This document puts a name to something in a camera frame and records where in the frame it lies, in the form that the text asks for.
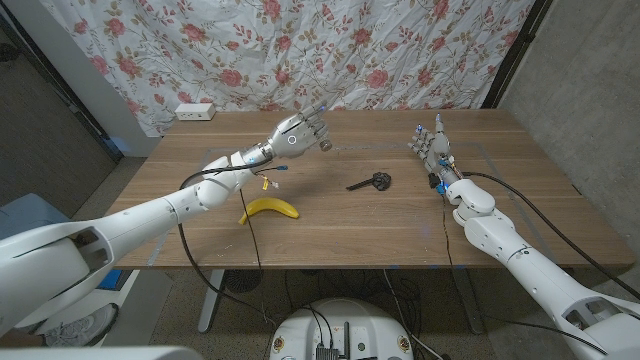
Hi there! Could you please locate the blue plastic bin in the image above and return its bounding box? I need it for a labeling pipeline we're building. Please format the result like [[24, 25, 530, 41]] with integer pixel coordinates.
[[0, 193, 71, 241]]

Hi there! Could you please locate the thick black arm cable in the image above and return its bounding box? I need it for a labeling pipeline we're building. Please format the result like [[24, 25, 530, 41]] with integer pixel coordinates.
[[177, 162, 274, 326], [462, 171, 640, 301]]

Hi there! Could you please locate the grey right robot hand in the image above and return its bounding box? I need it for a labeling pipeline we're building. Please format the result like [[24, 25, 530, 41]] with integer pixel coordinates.
[[407, 113, 464, 189]]

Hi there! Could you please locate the small black key-shaped tool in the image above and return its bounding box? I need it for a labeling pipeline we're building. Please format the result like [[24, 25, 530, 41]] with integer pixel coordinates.
[[345, 171, 393, 192]]

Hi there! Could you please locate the white power strip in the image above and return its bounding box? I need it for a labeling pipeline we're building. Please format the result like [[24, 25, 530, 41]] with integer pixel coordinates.
[[174, 102, 217, 122]]

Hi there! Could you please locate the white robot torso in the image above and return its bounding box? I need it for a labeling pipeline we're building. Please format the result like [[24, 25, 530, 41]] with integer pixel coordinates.
[[0, 344, 204, 360]]

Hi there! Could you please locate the thin black floor cable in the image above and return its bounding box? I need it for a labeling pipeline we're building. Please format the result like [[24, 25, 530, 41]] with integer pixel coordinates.
[[482, 313, 609, 357]]

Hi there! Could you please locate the yellow toy banana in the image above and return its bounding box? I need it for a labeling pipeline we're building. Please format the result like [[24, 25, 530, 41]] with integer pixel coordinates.
[[237, 196, 301, 226]]

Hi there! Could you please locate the small black floor fan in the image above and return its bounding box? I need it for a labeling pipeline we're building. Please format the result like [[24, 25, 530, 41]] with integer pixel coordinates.
[[224, 269, 265, 294]]

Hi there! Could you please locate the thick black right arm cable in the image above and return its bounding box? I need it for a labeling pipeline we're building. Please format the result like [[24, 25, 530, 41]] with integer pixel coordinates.
[[462, 171, 640, 301]]

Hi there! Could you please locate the white board with blue shapes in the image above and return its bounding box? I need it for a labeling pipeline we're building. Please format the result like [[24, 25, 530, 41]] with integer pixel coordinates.
[[14, 269, 174, 346]]

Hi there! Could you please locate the black backdrop stand pole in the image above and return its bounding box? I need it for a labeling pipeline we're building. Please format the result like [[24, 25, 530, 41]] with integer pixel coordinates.
[[480, 0, 554, 110]]

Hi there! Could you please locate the black door frame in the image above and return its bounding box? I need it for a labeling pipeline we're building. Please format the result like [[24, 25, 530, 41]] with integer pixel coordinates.
[[0, 9, 124, 161]]

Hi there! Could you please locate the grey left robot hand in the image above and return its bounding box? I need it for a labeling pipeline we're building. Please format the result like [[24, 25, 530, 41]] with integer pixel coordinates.
[[267, 101, 334, 160]]

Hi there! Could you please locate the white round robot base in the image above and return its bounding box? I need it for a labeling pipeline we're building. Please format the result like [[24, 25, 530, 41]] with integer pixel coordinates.
[[268, 298, 415, 360]]

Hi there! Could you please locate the thin black hanging cable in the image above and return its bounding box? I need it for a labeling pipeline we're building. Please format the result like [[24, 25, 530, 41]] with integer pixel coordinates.
[[441, 193, 457, 271]]

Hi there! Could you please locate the floral rose print backdrop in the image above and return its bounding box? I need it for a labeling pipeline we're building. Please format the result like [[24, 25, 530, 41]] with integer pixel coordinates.
[[39, 0, 536, 137]]

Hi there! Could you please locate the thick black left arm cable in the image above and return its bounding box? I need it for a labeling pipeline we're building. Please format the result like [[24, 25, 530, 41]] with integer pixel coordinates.
[[177, 162, 274, 326]]

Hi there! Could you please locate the metal table leg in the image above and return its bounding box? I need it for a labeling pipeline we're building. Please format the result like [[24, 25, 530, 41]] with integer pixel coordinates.
[[197, 269, 225, 334], [452, 269, 485, 335]]

